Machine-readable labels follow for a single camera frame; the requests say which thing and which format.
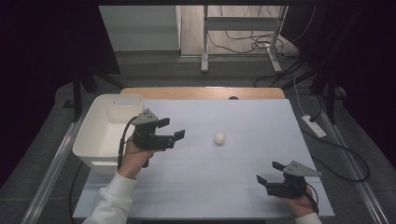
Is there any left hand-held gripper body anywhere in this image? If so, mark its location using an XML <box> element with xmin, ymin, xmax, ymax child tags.
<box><xmin>131</xmin><ymin>107</ymin><xmax>176</xmax><ymax>169</ymax></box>

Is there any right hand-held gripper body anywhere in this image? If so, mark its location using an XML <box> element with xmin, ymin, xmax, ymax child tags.
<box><xmin>266</xmin><ymin>160</ymin><xmax>323</xmax><ymax>200</ymax></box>

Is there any white plastic bin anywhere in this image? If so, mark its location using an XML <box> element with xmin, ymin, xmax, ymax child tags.
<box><xmin>72</xmin><ymin>93</ymin><xmax>146</xmax><ymax>175</ymax></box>

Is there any person's right hand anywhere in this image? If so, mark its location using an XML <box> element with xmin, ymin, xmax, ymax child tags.
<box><xmin>278</xmin><ymin>186</ymin><xmax>319</xmax><ymax>218</ymax></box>

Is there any person's left hand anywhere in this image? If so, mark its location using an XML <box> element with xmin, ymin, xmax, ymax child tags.
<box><xmin>117</xmin><ymin>136</ymin><xmax>156</xmax><ymax>180</ymax></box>

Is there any wooden table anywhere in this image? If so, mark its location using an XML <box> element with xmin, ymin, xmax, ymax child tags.
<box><xmin>120</xmin><ymin>87</ymin><xmax>287</xmax><ymax>101</ymax></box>

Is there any white foam board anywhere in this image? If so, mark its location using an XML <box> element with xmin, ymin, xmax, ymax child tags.
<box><xmin>73</xmin><ymin>98</ymin><xmax>335</xmax><ymax>220</ymax></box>

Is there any white power strip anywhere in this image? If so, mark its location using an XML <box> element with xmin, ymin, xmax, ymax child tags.
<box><xmin>301</xmin><ymin>114</ymin><xmax>328</xmax><ymax>139</ymax></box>

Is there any black tripod stand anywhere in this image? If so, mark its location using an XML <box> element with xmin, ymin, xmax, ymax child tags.
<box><xmin>292</xmin><ymin>62</ymin><xmax>347</xmax><ymax>125</ymax></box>
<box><xmin>64</xmin><ymin>62</ymin><xmax>125</xmax><ymax>123</ymax></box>

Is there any white cabinet panel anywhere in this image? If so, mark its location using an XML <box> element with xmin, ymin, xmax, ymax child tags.
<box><xmin>98</xmin><ymin>5</ymin><xmax>181</xmax><ymax>52</ymax></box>

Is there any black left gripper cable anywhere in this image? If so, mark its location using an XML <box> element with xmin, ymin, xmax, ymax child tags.
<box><xmin>117</xmin><ymin>115</ymin><xmax>139</xmax><ymax>172</ymax></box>

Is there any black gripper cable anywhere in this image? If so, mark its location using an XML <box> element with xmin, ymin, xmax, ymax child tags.
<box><xmin>117</xmin><ymin>115</ymin><xmax>139</xmax><ymax>172</ymax></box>
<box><xmin>306</xmin><ymin>183</ymin><xmax>320</xmax><ymax>216</ymax></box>

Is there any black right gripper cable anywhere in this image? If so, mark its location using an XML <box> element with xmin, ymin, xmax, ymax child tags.
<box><xmin>306</xmin><ymin>183</ymin><xmax>320</xmax><ymax>216</ymax></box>

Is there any aluminium floor rail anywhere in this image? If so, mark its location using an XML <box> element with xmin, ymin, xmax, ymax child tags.
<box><xmin>312</xmin><ymin>96</ymin><xmax>383</xmax><ymax>224</ymax></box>
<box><xmin>20</xmin><ymin>105</ymin><xmax>92</xmax><ymax>224</ymax></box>

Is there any white power strip cable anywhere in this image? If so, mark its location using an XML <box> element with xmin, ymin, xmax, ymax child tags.
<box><xmin>292</xmin><ymin>76</ymin><xmax>306</xmax><ymax>117</ymax></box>

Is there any black power strip cable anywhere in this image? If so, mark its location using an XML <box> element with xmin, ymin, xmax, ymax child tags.
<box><xmin>300</xmin><ymin>127</ymin><xmax>372</xmax><ymax>183</ymax></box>

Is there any tangle of black cables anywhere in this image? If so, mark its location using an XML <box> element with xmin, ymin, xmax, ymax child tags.
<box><xmin>207</xmin><ymin>6</ymin><xmax>316</xmax><ymax>60</ymax></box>

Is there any grey metal desk frame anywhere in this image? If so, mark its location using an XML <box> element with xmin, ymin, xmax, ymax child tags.
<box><xmin>200</xmin><ymin>5</ymin><xmax>289</xmax><ymax>74</ymax></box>

